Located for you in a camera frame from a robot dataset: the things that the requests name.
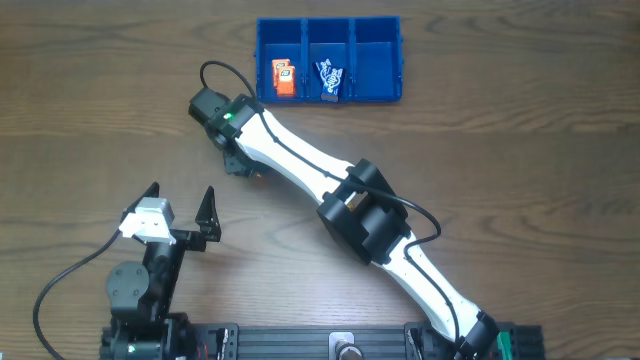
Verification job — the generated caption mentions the blue tray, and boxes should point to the blue tray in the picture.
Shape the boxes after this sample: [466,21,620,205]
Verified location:
[255,15,404,105]

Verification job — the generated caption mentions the black cable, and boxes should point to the black cable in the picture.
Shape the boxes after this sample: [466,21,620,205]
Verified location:
[32,228,124,360]
[199,60,444,251]

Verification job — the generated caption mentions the mounting rail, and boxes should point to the mounting rail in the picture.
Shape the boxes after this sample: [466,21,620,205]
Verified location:
[99,323,546,360]

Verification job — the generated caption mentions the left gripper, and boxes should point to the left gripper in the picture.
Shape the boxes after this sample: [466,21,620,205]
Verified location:
[121,181,223,253]

